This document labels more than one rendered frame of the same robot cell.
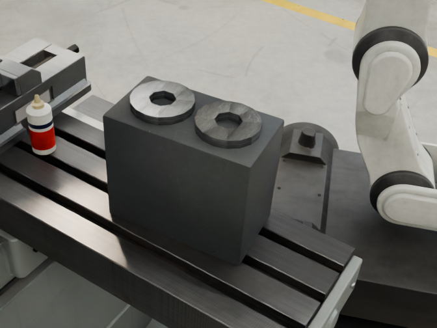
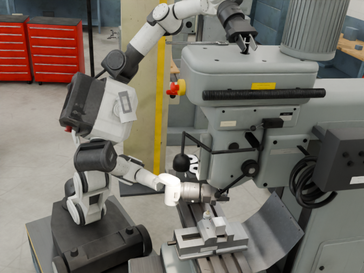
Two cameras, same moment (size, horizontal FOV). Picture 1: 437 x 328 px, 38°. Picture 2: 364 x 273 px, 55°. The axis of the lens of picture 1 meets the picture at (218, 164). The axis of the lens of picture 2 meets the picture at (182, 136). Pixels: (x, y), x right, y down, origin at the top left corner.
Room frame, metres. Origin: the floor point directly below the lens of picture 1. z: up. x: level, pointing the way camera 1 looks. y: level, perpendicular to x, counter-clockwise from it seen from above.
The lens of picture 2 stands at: (1.90, 1.17, 2.23)
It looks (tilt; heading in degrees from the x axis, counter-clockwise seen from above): 29 degrees down; 226
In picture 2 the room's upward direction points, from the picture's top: 5 degrees clockwise
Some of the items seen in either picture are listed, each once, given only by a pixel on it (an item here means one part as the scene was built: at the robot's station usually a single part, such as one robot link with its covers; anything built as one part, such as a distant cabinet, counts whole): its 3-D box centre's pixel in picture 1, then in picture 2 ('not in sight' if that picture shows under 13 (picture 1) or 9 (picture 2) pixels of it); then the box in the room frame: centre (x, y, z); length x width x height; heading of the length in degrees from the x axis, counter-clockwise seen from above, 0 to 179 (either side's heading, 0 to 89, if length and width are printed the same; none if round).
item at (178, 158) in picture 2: not in sight; (181, 161); (1.07, 0.32, 1.45); 0.07 x 0.07 x 0.06
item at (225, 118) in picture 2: not in sight; (246, 105); (0.83, 0.43, 1.68); 0.34 x 0.24 x 0.10; 151
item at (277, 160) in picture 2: not in sight; (271, 148); (0.70, 0.50, 1.47); 0.24 x 0.19 x 0.26; 61
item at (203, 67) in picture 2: not in sight; (245, 73); (0.86, 0.41, 1.81); 0.47 x 0.26 x 0.16; 151
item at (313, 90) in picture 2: not in sight; (265, 93); (0.91, 0.55, 1.79); 0.45 x 0.04 x 0.04; 151
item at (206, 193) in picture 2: not in sight; (202, 193); (0.94, 0.34, 1.23); 0.13 x 0.12 x 0.10; 47
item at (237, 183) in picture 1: (192, 165); (191, 177); (0.70, 0.04, 1.03); 0.22 x 0.12 x 0.20; 67
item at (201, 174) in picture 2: not in sight; (203, 157); (0.97, 0.35, 1.45); 0.04 x 0.04 x 0.21; 61
